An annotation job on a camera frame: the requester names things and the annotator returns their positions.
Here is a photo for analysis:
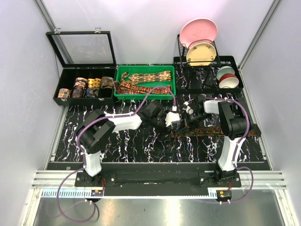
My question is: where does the black dish tray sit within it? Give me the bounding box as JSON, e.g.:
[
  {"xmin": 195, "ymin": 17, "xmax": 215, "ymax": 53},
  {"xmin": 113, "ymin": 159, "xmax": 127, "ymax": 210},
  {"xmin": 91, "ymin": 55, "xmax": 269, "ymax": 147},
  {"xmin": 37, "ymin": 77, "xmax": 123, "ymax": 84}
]
[{"xmin": 174, "ymin": 56, "xmax": 244, "ymax": 95}]

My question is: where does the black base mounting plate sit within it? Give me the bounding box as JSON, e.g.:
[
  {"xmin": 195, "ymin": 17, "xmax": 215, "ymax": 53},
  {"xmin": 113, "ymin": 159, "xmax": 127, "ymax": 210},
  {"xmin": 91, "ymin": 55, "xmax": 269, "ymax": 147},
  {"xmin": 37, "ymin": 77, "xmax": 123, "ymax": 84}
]
[{"xmin": 75, "ymin": 171, "xmax": 242, "ymax": 188}]

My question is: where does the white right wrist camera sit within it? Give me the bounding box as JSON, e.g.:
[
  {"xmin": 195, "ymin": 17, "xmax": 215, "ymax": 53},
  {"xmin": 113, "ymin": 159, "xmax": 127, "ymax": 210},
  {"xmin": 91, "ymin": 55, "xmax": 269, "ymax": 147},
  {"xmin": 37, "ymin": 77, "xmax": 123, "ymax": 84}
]
[{"xmin": 183, "ymin": 101, "xmax": 193, "ymax": 115}]

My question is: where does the rolled tie blue orange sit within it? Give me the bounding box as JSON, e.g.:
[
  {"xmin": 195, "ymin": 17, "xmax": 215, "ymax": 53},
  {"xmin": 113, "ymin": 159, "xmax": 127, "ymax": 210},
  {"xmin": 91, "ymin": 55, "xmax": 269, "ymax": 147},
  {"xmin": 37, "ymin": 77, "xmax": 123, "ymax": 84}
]
[{"xmin": 57, "ymin": 88, "xmax": 70, "ymax": 98}]

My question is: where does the black key pattern tie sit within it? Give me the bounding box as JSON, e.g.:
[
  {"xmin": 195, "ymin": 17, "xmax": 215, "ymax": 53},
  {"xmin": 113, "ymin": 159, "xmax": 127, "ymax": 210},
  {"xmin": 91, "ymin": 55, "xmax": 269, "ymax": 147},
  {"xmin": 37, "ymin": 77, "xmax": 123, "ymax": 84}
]
[{"xmin": 171, "ymin": 125, "xmax": 261, "ymax": 138}]

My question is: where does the rolled tie brown olive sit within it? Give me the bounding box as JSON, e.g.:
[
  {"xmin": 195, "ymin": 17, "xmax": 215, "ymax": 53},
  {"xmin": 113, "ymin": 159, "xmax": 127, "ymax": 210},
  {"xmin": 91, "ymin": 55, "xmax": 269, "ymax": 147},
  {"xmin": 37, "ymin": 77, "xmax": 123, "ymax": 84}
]
[{"xmin": 100, "ymin": 76, "xmax": 114, "ymax": 89}]

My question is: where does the black tie storage box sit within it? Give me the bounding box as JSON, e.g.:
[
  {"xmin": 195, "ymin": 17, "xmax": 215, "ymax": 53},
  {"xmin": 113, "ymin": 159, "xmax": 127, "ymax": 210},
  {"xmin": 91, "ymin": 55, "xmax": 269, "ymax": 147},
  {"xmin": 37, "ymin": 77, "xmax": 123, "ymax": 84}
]
[{"xmin": 53, "ymin": 67, "xmax": 116, "ymax": 107}]

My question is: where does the black wire dish rack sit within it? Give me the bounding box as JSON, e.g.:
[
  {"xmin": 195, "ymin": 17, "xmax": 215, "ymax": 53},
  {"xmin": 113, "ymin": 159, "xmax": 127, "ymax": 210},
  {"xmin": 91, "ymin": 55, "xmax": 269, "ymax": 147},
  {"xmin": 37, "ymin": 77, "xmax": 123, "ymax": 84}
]
[{"xmin": 174, "ymin": 34, "xmax": 221, "ymax": 67}]

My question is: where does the green plastic tray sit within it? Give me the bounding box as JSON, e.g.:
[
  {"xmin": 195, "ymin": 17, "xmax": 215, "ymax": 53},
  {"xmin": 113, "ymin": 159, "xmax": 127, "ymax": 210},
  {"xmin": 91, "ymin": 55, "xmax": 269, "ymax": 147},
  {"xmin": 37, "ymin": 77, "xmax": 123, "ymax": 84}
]
[{"xmin": 114, "ymin": 65, "xmax": 176, "ymax": 100}]

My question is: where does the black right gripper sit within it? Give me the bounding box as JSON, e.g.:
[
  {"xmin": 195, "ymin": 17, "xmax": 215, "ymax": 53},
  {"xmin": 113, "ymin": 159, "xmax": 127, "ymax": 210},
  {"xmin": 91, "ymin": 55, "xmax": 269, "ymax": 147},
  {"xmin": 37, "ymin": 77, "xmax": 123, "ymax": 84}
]
[{"xmin": 176, "ymin": 111, "xmax": 210, "ymax": 136}]

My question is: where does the yellow floral plate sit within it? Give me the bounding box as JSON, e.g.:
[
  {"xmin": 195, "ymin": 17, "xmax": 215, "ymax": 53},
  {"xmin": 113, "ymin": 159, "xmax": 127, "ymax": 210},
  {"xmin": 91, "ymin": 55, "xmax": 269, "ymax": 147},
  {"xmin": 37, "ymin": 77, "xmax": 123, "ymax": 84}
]
[{"xmin": 186, "ymin": 42, "xmax": 217, "ymax": 66}]

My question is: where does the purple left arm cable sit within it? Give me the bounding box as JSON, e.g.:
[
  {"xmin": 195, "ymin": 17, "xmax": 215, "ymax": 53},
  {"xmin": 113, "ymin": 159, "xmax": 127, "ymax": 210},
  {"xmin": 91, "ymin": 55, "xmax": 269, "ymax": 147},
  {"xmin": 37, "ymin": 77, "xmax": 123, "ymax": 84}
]
[{"xmin": 56, "ymin": 86, "xmax": 178, "ymax": 223}]

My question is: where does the pale green bowl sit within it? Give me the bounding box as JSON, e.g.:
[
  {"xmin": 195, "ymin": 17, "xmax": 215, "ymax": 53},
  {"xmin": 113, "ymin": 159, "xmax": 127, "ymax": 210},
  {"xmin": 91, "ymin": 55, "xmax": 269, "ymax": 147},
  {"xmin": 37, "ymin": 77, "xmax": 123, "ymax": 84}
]
[{"xmin": 216, "ymin": 66, "xmax": 235, "ymax": 81}]

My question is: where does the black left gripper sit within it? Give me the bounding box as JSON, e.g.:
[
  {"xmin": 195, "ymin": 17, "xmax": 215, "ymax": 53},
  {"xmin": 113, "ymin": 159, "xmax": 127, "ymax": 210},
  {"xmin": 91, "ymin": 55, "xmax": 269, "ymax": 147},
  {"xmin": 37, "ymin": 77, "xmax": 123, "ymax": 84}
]
[{"xmin": 150, "ymin": 110, "xmax": 174, "ymax": 141}]

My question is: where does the rolled tie yellow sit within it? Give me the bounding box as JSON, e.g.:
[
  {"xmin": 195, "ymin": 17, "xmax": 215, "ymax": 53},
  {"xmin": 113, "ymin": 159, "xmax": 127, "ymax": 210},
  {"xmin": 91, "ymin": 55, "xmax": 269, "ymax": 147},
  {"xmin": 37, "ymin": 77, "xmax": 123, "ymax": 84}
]
[{"xmin": 88, "ymin": 78, "xmax": 101, "ymax": 89}]

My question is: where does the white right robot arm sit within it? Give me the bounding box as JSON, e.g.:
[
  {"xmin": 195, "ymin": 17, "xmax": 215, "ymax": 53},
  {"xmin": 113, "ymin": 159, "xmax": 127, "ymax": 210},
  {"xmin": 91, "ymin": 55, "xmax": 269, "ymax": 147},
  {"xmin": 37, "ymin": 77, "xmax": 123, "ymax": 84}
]
[{"xmin": 184, "ymin": 95, "xmax": 253, "ymax": 187}]

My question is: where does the rolled tie dark floral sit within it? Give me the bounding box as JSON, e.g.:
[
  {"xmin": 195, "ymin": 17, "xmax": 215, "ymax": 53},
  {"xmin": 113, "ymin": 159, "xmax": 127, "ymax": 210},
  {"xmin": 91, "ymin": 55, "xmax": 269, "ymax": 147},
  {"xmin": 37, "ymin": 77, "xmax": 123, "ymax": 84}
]
[{"xmin": 71, "ymin": 87, "xmax": 85, "ymax": 98}]

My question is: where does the cream ikat pattern tie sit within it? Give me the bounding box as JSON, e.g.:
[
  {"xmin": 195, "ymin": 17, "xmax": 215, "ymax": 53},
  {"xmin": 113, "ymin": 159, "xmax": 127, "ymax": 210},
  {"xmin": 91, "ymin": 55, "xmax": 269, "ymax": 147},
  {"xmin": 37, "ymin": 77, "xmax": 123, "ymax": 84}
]
[{"xmin": 120, "ymin": 71, "xmax": 172, "ymax": 84}]

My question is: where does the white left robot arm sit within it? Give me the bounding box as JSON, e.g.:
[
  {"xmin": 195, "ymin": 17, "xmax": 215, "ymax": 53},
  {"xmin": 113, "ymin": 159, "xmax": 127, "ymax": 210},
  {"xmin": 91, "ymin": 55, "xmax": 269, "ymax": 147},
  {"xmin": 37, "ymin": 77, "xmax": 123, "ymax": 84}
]
[{"xmin": 76, "ymin": 101, "xmax": 173, "ymax": 186}]

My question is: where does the red multicolour checked tie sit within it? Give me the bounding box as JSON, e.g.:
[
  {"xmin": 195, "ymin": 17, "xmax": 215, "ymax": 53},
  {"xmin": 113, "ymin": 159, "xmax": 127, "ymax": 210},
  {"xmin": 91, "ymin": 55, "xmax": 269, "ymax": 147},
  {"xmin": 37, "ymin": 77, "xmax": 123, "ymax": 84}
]
[{"xmin": 113, "ymin": 81, "xmax": 172, "ymax": 94}]

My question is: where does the rolled tie dark blue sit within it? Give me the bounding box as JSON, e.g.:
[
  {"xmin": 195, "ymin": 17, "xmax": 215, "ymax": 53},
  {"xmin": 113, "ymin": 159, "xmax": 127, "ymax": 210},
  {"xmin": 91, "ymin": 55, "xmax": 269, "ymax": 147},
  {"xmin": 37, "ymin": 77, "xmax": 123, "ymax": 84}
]
[{"xmin": 84, "ymin": 88, "xmax": 100, "ymax": 98}]

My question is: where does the glass box lid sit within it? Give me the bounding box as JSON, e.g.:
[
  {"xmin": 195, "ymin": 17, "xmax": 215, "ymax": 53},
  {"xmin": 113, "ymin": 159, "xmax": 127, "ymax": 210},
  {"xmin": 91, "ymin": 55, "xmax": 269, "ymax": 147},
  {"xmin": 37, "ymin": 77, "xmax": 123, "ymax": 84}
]
[{"xmin": 46, "ymin": 30, "xmax": 117, "ymax": 68}]

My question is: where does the rolled tie pink paisley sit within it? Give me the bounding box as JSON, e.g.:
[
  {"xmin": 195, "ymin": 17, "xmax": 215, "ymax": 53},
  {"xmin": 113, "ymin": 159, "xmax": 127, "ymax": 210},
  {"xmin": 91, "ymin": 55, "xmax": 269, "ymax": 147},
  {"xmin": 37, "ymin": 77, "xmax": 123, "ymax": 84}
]
[{"xmin": 74, "ymin": 77, "xmax": 88, "ymax": 89}]

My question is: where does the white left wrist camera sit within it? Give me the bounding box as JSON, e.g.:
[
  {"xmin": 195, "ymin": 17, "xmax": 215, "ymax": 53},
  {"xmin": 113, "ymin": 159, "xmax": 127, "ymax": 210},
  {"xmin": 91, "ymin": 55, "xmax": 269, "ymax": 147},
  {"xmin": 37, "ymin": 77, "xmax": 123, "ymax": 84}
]
[{"xmin": 165, "ymin": 112, "xmax": 181, "ymax": 127}]

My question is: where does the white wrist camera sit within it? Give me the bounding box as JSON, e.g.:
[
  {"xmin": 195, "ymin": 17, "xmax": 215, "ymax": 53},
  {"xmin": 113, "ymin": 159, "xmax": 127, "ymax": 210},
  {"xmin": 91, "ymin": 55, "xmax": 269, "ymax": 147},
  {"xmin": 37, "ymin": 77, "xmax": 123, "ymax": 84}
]
[
  {"xmin": 183, "ymin": 101, "xmax": 193, "ymax": 115},
  {"xmin": 165, "ymin": 112, "xmax": 181, "ymax": 127}
]

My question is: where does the aluminium frame rail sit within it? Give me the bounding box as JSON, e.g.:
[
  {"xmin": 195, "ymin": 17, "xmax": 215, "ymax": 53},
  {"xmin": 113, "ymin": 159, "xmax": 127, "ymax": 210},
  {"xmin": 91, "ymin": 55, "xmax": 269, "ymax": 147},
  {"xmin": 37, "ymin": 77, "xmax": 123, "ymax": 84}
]
[{"xmin": 32, "ymin": 170, "xmax": 286, "ymax": 190}]

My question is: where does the pink plate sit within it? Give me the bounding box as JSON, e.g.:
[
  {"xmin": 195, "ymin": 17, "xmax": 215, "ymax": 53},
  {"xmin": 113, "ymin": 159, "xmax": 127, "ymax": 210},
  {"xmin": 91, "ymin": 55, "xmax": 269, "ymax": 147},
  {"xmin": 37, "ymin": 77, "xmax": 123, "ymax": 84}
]
[{"xmin": 179, "ymin": 18, "xmax": 218, "ymax": 47}]

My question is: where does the red bowl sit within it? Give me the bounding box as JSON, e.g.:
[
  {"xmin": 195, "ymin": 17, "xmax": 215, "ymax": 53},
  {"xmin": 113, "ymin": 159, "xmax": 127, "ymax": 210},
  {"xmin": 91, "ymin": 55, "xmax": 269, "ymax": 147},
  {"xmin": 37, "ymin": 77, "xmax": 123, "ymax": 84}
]
[{"xmin": 219, "ymin": 73, "xmax": 239, "ymax": 89}]

